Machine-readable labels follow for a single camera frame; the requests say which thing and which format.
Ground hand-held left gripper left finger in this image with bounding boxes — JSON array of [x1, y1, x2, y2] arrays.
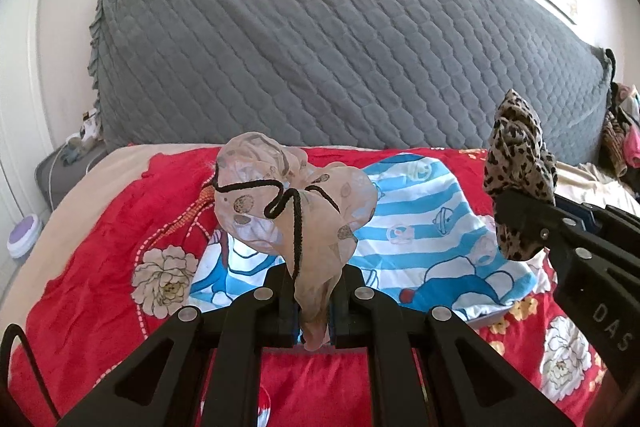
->
[[59, 263, 303, 427]]

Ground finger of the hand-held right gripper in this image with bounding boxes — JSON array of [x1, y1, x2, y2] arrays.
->
[[492, 188, 602, 267], [555, 193, 640, 259]]

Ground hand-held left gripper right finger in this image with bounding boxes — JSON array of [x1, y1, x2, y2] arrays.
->
[[327, 264, 576, 427]]

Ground leopard print cloth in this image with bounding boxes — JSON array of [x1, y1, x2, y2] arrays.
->
[[482, 89, 559, 262]]

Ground sheer beige cloth black cord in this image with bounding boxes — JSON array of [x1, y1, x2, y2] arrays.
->
[[212, 132, 378, 350]]

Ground blue striped cartoon cloth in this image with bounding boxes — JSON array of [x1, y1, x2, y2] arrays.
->
[[190, 156, 557, 324]]

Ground pile of clothes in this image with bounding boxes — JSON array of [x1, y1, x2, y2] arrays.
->
[[599, 81, 640, 182]]

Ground red floral bed sheet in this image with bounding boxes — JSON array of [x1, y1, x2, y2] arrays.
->
[[10, 143, 621, 427]]

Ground grey quilted headboard cover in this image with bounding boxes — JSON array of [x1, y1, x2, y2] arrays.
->
[[89, 0, 618, 168]]

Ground grey nightstand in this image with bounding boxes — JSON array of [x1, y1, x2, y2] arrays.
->
[[34, 141, 110, 214]]

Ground small items on nightstand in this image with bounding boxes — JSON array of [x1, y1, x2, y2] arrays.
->
[[65, 106, 102, 160]]

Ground purple white round container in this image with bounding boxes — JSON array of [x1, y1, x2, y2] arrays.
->
[[6, 213, 44, 259]]

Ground black cable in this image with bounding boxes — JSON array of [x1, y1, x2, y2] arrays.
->
[[0, 321, 58, 414]]

